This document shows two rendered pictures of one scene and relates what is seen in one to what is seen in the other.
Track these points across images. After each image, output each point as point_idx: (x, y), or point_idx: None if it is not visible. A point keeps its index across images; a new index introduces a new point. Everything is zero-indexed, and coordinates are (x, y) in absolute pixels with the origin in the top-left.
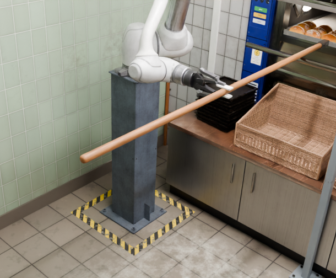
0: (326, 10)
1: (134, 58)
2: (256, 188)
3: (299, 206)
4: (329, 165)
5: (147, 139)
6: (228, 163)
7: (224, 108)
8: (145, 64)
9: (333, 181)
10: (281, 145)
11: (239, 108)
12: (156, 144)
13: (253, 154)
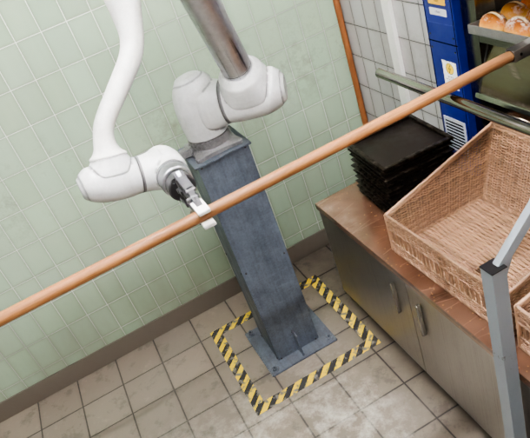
0: None
1: (190, 130)
2: (430, 330)
3: (487, 378)
4: (490, 327)
5: (260, 243)
6: (388, 281)
7: (380, 182)
8: (89, 176)
9: (509, 355)
10: (445, 262)
11: (414, 179)
12: (284, 247)
13: (417, 269)
